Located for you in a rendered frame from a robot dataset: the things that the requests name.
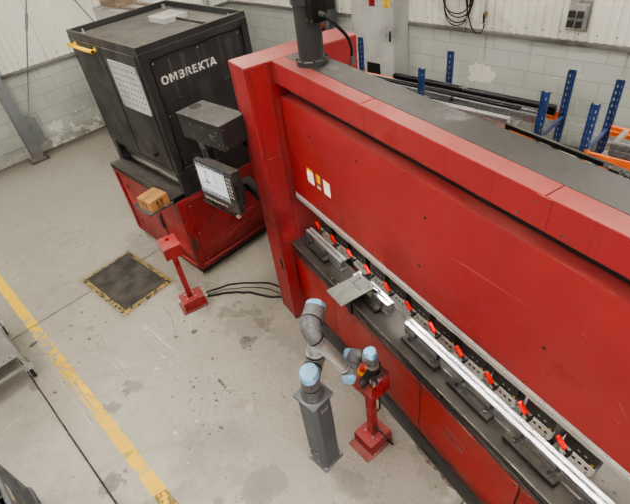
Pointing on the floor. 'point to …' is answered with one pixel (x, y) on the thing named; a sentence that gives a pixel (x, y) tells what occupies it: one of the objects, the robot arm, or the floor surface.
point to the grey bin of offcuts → (1, 483)
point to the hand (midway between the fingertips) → (373, 386)
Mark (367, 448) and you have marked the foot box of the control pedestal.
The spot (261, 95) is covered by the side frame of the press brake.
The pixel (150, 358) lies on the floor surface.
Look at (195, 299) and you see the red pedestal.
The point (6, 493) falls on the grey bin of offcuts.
